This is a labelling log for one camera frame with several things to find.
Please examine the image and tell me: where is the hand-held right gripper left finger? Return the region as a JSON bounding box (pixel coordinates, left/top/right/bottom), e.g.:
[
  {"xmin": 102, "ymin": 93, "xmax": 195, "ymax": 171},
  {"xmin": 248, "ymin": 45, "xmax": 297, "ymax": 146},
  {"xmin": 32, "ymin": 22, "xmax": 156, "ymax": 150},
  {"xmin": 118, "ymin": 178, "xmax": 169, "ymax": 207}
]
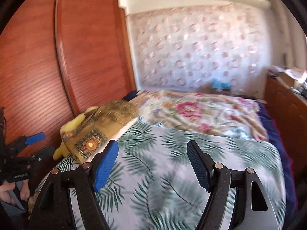
[{"xmin": 28, "ymin": 139, "xmax": 119, "ymax": 230}]

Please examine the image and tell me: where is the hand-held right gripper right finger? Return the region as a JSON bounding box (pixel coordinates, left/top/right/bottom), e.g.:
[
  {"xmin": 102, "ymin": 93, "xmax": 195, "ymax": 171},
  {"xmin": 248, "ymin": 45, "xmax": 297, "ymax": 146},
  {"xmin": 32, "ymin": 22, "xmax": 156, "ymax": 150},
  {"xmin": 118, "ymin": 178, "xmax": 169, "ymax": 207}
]
[{"xmin": 187, "ymin": 140, "xmax": 280, "ymax": 230}]

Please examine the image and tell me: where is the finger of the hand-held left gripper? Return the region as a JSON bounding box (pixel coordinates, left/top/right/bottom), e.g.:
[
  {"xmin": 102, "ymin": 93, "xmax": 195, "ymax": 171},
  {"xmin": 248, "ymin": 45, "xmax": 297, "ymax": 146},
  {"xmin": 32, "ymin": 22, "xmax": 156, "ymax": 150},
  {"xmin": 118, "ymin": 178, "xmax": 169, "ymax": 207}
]
[
  {"xmin": 8, "ymin": 132, "xmax": 46, "ymax": 154},
  {"xmin": 23, "ymin": 145, "xmax": 56, "ymax": 170}
]

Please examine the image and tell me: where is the golden patterned shirt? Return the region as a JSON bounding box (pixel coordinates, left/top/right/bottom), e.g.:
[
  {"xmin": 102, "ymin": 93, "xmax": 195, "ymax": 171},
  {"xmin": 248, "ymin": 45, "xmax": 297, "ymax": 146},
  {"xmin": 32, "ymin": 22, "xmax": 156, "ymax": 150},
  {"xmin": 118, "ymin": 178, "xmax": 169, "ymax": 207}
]
[{"xmin": 61, "ymin": 100, "xmax": 140, "ymax": 161}]

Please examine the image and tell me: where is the person's left hand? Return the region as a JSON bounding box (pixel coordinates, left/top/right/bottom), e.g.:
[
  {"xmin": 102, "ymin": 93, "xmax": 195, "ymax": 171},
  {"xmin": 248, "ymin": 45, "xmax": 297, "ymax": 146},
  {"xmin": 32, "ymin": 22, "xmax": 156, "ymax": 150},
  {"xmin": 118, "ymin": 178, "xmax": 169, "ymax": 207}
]
[{"xmin": 0, "ymin": 180, "xmax": 31, "ymax": 208}]

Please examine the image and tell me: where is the palm leaf printed blanket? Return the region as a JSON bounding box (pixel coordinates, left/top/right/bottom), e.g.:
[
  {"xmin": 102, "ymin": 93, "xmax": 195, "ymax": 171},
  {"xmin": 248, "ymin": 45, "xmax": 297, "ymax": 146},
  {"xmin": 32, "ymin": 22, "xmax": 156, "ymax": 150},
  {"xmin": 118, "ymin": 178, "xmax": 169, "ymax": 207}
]
[{"xmin": 36, "ymin": 117, "xmax": 287, "ymax": 230}]

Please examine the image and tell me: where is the yellow plush toy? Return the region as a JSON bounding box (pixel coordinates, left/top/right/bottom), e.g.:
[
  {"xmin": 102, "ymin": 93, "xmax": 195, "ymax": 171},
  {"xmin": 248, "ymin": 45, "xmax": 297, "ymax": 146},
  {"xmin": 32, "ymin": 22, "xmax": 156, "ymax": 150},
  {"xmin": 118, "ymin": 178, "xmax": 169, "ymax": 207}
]
[{"xmin": 53, "ymin": 107, "xmax": 99, "ymax": 161}]

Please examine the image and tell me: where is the floral blanket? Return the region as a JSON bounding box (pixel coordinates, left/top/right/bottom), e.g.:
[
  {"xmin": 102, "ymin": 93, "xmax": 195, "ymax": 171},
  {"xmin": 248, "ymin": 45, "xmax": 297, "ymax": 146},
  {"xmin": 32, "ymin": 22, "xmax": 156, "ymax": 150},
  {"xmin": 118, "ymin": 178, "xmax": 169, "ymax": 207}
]
[{"xmin": 133, "ymin": 89, "xmax": 269, "ymax": 142}]

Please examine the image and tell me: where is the navy blue blanket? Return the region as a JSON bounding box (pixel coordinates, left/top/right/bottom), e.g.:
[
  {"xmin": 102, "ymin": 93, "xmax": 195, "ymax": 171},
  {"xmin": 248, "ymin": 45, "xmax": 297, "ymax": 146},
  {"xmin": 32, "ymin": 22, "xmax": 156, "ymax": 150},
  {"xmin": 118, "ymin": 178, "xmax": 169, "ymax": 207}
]
[{"xmin": 122, "ymin": 90, "xmax": 298, "ymax": 221}]

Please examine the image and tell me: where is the teal box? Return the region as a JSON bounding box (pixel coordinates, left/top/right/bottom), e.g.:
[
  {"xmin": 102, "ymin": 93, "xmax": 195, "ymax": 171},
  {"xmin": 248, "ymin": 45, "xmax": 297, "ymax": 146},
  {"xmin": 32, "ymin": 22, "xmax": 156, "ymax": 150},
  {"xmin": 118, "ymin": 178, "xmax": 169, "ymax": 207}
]
[{"xmin": 210, "ymin": 78, "xmax": 232, "ymax": 93}]

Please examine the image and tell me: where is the wooden louvered wardrobe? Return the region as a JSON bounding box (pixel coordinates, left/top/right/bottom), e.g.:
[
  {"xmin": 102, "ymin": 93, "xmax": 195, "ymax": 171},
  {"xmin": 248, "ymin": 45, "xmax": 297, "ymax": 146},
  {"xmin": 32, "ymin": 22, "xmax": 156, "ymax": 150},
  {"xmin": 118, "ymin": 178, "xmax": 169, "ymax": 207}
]
[{"xmin": 0, "ymin": 0, "xmax": 137, "ymax": 163}]

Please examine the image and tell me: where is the wooden low cabinet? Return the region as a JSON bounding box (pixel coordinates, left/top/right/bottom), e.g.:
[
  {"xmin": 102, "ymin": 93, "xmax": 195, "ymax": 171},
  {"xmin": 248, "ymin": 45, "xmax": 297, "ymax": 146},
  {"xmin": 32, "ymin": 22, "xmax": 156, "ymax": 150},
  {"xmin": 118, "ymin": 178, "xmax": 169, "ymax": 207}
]
[{"xmin": 264, "ymin": 75, "xmax": 307, "ymax": 173}]

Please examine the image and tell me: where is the circle patterned sheer curtain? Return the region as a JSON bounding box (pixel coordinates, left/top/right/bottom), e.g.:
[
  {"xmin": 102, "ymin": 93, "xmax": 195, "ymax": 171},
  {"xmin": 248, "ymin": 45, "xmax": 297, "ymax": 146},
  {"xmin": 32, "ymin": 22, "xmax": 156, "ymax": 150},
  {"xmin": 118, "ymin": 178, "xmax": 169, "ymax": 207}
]
[{"xmin": 127, "ymin": 3, "xmax": 271, "ymax": 94}]

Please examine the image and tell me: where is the cardboard box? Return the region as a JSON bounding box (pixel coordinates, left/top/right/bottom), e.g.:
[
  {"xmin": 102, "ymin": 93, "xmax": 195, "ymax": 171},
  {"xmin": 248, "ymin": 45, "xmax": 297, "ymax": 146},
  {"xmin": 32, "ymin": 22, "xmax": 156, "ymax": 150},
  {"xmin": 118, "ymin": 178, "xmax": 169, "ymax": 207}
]
[
  {"xmin": 277, "ymin": 72, "xmax": 299, "ymax": 88},
  {"xmin": 283, "ymin": 67, "xmax": 307, "ymax": 81}
]

